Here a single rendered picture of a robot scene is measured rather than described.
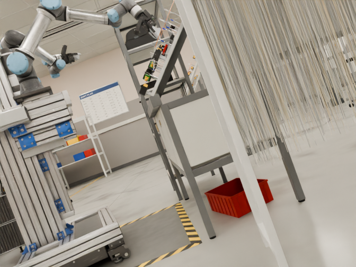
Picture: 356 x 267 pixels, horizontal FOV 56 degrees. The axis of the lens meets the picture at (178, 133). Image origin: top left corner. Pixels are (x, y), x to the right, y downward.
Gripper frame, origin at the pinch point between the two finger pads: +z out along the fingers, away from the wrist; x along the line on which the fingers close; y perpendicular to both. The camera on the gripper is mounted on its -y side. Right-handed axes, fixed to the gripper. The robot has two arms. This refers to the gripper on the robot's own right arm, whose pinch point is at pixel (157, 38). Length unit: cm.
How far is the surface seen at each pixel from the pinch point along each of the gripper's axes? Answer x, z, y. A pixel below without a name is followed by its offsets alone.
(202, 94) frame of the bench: -22, 47, -14
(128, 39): 95, -46, 23
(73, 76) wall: 760, -304, 84
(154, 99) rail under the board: -19, 31, -35
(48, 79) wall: 779, -347, 27
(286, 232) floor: -39, 125, -39
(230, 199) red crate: 7, 105, -36
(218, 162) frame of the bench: -14, 81, -32
